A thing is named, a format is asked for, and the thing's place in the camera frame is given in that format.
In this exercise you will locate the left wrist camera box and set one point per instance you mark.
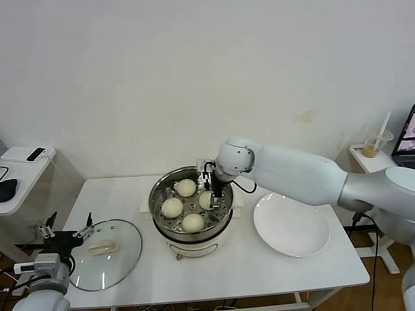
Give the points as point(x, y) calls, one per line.
point(42, 265)

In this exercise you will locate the flat white box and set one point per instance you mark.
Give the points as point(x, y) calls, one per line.
point(12, 154)

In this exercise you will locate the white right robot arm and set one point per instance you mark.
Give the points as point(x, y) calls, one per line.
point(291, 175)

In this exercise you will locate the round glass pot lid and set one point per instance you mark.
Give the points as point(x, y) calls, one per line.
point(126, 246)

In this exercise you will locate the plastic cup of milk tea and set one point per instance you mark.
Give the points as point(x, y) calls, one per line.
point(373, 149)

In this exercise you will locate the white electric cooking pot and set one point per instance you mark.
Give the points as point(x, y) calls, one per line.
point(194, 249)

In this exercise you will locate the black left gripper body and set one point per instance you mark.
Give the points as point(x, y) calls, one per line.
point(63, 239)

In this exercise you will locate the black smartphone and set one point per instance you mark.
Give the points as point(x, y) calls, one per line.
point(35, 154)

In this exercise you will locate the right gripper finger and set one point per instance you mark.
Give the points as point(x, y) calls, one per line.
point(215, 202)
point(203, 181)

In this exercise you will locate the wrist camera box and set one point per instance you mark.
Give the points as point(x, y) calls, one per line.
point(42, 265)
point(203, 164)

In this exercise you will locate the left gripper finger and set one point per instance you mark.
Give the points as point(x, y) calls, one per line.
point(52, 220)
point(88, 221)

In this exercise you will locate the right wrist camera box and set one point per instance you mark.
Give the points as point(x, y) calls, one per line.
point(203, 164)

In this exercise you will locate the black laptop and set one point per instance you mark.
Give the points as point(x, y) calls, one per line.
point(405, 142)

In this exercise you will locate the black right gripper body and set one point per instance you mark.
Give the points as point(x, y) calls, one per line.
point(216, 186)

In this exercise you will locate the perforated steel steamer basket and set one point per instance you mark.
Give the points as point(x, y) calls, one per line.
point(159, 191)

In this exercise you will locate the white side table with laptop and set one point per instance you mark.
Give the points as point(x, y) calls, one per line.
point(369, 163)

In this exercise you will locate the white drinking straw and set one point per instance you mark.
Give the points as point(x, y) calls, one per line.
point(384, 128)

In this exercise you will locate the round white plate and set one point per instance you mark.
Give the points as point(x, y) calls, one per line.
point(291, 226)

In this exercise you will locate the black cloth pouch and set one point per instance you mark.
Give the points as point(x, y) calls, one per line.
point(8, 191)

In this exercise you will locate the white steamed baozi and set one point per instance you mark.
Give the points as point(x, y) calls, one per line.
point(204, 200)
point(186, 188)
point(193, 223)
point(172, 208)

